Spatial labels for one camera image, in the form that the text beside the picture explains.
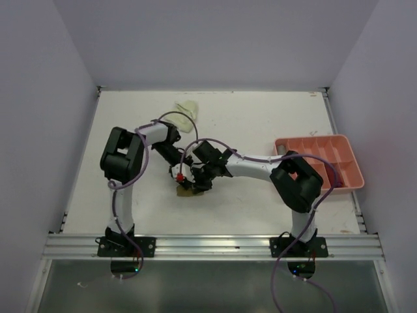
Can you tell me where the pink divided tray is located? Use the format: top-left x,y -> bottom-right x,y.
274,135 -> 364,194

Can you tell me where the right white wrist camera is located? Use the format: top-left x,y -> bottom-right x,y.
171,164 -> 195,184

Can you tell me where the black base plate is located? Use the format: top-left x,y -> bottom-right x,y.
95,236 -> 156,258
269,231 -> 329,258

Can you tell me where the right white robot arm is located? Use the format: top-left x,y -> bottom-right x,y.
173,139 -> 324,256

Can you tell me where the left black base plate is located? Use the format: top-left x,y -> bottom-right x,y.
95,236 -> 156,258

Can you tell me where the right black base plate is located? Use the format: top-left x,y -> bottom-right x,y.
269,231 -> 329,258

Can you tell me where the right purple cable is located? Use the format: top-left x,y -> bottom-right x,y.
179,138 -> 338,313

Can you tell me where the pale green underwear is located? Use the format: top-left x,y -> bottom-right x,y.
165,100 -> 199,133

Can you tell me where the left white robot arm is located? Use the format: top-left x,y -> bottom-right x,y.
100,121 -> 182,256

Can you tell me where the olive and cream underwear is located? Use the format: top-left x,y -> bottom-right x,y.
176,185 -> 204,198

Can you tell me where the dark red rolled underwear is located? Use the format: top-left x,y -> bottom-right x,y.
330,170 -> 344,188

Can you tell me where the aluminium mounting rail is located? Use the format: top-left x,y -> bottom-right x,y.
42,234 -> 384,261

